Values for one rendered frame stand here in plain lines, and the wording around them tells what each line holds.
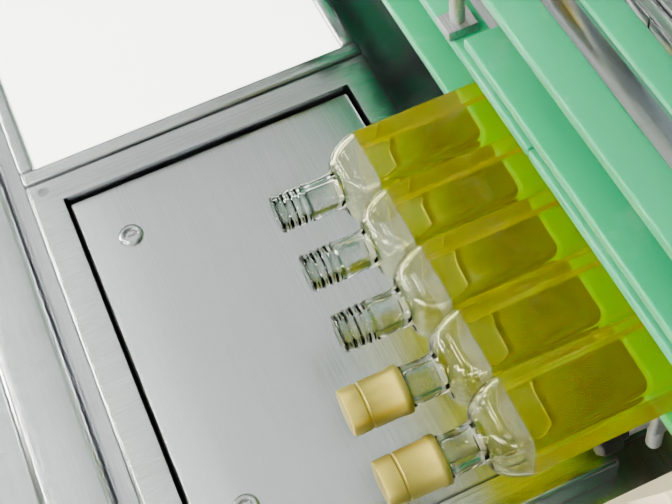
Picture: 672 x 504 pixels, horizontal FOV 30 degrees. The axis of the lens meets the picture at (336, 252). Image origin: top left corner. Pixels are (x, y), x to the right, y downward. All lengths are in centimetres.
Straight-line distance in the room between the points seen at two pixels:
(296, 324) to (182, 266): 12
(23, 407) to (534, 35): 51
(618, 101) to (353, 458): 35
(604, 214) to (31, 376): 49
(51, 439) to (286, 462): 19
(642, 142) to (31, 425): 54
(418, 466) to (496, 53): 31
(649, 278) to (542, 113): 15
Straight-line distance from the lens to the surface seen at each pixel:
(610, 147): 79
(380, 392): 83
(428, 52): 107
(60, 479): 102
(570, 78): 82
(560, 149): 88
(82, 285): 109
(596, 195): 86
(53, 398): 105
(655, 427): 90
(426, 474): 81
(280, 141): 115
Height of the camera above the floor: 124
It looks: 8 degrees down
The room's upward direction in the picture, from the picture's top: 113 degrees counter-clockwise
